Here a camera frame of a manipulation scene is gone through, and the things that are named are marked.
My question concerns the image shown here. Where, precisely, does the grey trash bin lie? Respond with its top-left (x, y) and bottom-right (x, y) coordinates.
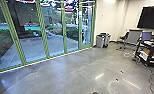
top-left (95, 33), bottom-right (106, 49)

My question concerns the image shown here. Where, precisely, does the green framed glass door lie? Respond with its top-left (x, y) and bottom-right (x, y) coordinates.
top-left (77, 0), bottom-right (97, 51)

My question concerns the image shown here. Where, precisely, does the grey bin with green lid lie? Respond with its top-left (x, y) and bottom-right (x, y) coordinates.
top-left (100, 32), bottom-right (112, 48)

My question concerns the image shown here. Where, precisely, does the black wheeled cart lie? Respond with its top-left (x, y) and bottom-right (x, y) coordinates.
top-left (134, 39), bottom-right (154, 67)

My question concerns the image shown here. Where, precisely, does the black chair by wall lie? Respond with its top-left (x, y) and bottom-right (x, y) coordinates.
top-left (126, 29), bottom-right (143, 46)

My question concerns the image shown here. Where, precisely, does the black wall television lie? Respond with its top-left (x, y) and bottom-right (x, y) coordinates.
top-left (136, 4), bottom-right (154, 31)

